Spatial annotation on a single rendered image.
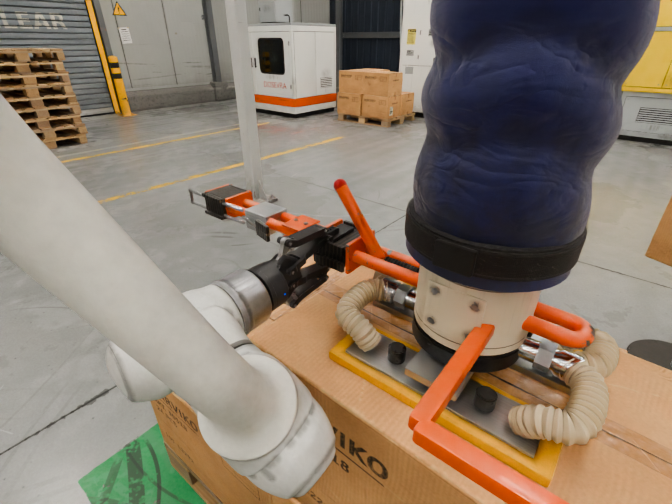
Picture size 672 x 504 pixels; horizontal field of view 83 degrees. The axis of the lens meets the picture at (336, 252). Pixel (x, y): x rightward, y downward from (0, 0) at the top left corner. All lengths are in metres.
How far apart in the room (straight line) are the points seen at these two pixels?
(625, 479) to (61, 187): 0.65
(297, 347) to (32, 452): 1.53
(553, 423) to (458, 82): 0.40
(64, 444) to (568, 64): 1.98
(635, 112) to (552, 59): 7.44
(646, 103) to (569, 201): 7.37
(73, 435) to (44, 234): 1.78
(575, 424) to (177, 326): 0.45
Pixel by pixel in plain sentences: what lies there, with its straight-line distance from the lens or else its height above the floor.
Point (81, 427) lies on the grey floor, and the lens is 2.04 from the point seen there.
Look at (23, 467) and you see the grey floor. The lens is 2.03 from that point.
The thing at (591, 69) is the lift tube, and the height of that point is 1.39.
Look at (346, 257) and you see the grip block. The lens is 0.67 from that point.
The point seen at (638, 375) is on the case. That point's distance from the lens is 0.80.
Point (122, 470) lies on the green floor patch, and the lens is 1.83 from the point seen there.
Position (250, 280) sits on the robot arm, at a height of 1.11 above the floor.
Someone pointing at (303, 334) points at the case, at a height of 0.95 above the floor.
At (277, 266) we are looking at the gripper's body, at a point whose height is 1.10.
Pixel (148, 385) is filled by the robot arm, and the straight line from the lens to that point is 0.50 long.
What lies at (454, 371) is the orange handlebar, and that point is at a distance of 0.47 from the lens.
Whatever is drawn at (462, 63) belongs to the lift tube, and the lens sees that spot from 0.44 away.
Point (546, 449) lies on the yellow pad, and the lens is 0.60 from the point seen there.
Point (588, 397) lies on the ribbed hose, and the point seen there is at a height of 1.03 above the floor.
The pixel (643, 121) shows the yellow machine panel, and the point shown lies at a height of 0.31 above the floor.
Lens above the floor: 1.41
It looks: 29 degrees down
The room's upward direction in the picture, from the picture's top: straight up
